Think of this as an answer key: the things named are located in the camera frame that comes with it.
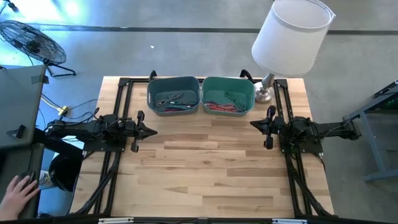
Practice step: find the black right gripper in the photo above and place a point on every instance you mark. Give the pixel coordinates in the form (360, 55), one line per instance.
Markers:
(273, 127)

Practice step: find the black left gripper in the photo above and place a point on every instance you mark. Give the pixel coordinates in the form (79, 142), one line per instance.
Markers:
(135, 130)

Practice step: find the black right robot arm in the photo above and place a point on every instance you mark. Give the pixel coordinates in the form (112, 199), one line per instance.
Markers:
(329, 129)

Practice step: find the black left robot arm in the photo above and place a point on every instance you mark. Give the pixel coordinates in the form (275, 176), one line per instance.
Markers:
(87, 129)

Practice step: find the dark blue-grey plastic bin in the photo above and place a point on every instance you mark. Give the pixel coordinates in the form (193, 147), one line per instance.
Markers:
(174, 84)

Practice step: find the green plastic bin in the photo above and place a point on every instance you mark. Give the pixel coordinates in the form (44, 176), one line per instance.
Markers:
(217, 86)

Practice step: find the yellow power plug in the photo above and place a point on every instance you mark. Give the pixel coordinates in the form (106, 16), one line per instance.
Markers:
(63, 110)

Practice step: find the silver lamp with white shade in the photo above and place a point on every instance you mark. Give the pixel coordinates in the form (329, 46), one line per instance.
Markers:
(289, 37)

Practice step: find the black round bin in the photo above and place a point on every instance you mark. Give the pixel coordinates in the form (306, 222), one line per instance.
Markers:
(63, 172)

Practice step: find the grey metal stand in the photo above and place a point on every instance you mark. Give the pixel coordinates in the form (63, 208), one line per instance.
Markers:
(370, 137)

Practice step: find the person's shoe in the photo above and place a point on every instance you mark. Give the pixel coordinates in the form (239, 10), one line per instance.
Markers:
(46, 180)

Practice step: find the black tape strip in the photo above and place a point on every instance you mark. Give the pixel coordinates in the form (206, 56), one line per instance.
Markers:
(39, 79)

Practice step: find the small black desk clip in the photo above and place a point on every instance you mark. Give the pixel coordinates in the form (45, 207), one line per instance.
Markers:
(17, 131)

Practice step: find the grey desk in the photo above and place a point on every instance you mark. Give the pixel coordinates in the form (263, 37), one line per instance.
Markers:
(18, 105)

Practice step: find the dark desk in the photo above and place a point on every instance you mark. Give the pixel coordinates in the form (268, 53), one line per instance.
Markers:
(12, 161)

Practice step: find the person's hand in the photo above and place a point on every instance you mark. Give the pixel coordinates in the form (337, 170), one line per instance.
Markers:
(17, 196)

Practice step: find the black floor fan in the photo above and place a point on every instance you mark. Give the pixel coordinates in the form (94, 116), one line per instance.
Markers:
(31, 42)

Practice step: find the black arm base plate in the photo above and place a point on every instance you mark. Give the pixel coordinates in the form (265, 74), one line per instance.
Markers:
(102, 147)
(311, 147)

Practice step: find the black aluminium table frame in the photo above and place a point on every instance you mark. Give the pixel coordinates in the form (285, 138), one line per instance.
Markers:
(123, 81)

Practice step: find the white edge bracket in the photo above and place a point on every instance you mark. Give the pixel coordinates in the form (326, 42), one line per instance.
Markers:
(289, 221)
(115, 220)

